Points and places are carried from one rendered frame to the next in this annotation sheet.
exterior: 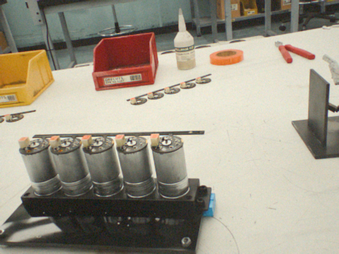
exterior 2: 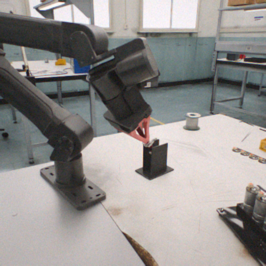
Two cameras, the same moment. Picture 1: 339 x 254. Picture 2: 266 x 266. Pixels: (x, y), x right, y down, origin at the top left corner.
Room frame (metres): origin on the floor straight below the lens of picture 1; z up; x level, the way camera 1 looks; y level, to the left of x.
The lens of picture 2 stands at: (-0.12, -0.14, 1.08)
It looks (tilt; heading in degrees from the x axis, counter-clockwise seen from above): 21 degrees down; 61
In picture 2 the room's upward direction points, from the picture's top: straight up
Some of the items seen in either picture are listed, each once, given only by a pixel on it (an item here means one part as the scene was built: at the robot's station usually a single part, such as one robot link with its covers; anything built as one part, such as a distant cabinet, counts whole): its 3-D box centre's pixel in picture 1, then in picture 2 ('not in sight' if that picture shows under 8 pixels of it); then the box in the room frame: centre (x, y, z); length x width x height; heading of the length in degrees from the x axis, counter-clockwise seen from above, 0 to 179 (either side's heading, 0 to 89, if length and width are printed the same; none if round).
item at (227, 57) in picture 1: (226, 56); not in sight; (0.63, -0.13, 0.76); 0.06 x 0.06 x 0.01
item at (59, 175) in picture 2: not in sight; (69, 169); (0.01, 0.38, 0.79); 0.20 x 0.07 x 0.08; 101
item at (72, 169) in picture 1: (73, 170); (261, 210); (0.26, 0.08, 0.79); 0.02 x 0.02 x 0.05
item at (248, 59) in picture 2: not in sight; (256, 60); (2.76, 1.97, 0.77); 0.24 x 0.16 x 0.04; 85
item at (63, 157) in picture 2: not in sight; (71, 142); (0.02, 0.38, 0.85); 0.09 x 0.06 x 0.06; 47
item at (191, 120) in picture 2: not in sight; (191, 121); (0.52, 0.55, 0.78); 0.06 x 0.06 x 0.05
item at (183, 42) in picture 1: (183, 39); not in sight; (0.63, -0.05, 0.80); 0.03 x 0.03 x 0.10
